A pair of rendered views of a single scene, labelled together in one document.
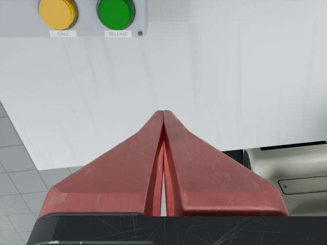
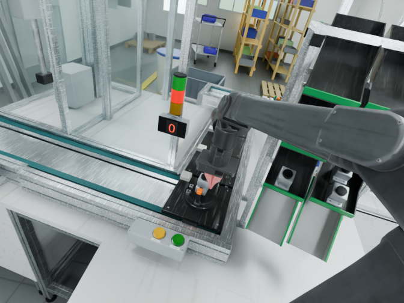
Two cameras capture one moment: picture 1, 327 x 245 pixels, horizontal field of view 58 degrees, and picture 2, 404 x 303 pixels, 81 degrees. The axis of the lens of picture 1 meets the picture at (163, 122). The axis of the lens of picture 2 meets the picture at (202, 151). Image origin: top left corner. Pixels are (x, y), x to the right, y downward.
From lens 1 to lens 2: 68 cm
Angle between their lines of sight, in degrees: 90
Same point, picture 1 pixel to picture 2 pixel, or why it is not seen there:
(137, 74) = (162, 293)
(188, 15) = (196, 274)
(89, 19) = (167, 239)
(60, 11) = (161, 231)
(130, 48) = (165, 279)
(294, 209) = not seen: outside the picture
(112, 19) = (176, 239)
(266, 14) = (229, 287)
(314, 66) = not seen: outside the picture
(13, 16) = (143, 229)
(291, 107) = not seen: outside the picture
